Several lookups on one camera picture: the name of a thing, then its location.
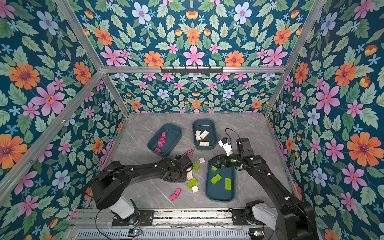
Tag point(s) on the right teal bin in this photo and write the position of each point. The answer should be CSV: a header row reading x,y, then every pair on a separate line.
x,y
217,192

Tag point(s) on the left teal bin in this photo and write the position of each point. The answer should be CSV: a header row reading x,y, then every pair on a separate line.
x,y
174,134

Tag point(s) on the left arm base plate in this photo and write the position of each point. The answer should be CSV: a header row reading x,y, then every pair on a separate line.
x,y
138,218

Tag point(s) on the white long brick top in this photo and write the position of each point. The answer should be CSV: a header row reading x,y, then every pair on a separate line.
x,y
204,144

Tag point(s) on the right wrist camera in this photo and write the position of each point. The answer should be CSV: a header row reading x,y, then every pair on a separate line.
x,y
226,144

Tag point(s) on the white long brick bottom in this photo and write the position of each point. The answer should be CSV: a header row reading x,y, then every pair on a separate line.
x,y
204,134

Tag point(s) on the teal bin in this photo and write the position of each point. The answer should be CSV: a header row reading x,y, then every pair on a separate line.
x,y
217,192
205,125
174,134

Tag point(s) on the green long brick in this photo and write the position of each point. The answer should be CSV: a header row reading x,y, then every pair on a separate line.
x,y
216,179
196,167
192,183
228,184

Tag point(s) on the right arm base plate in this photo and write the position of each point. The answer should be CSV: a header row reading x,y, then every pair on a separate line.
x,y
239,218

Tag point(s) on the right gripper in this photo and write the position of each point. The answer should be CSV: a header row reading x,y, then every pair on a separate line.
x,y
224,157

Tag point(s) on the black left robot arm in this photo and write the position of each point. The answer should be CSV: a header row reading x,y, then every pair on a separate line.
x,y
108,186

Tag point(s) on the pink long brick bottom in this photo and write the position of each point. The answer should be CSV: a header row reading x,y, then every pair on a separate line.
x,y
175,195

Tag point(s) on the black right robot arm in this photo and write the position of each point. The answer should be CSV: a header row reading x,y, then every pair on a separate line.
x,y
289,217

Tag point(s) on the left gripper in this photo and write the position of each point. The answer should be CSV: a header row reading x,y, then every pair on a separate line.
x,y
173,180

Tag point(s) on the cream long brick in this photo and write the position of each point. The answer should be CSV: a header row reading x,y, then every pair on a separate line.
x,y
190,176

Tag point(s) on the middle teal bin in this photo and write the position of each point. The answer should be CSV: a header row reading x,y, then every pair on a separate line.
x,y
205,125

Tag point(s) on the white long brick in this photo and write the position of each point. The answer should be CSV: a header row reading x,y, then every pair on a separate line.
x,y
204,144
204,134

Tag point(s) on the black bracket on rail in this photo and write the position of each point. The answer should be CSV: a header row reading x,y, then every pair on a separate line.
x,y
191,70

